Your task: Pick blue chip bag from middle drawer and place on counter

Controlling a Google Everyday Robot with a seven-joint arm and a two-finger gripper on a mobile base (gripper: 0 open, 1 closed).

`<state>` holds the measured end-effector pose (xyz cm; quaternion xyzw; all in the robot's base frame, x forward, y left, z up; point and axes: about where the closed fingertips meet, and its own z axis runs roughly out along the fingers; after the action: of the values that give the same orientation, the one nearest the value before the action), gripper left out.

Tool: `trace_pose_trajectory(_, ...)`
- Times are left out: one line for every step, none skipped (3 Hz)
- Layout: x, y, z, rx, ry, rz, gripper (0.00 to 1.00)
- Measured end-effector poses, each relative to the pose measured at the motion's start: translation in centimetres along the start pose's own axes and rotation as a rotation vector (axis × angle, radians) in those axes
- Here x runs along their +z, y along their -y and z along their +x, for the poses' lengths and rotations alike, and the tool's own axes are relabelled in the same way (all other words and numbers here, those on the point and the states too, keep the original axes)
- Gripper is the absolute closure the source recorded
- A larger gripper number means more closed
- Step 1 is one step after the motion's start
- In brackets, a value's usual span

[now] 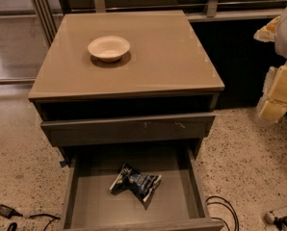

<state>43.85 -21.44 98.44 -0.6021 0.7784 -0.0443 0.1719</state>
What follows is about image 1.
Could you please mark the black power adapter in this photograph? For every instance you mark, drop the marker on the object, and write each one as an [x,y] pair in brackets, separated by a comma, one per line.
[8,212]

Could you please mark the white power strip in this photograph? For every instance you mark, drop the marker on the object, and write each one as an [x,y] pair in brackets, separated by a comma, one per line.
[275,214]

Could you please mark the grey drawer cabinet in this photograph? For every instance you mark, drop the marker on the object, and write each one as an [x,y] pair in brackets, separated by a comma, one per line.
[169,72]

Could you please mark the white paper bowl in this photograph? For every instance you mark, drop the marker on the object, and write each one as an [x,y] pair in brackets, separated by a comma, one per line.
[109,49]

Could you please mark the grey top drawer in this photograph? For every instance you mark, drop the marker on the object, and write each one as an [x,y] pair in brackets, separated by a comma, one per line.
[128,129]

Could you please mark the blue tape piece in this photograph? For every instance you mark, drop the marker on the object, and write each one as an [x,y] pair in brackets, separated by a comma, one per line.
[62,163]

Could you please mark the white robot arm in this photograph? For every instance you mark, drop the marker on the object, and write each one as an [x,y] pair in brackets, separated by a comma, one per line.
[280,45]

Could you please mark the blue chip bag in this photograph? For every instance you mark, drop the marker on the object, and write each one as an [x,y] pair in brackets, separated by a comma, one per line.
[141,185]

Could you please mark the open grey middle drawer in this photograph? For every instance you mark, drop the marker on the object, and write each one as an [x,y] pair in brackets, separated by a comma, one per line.
[176,205]

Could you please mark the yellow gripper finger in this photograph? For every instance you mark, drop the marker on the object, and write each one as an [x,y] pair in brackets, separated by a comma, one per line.
[272,106]
[267,32]

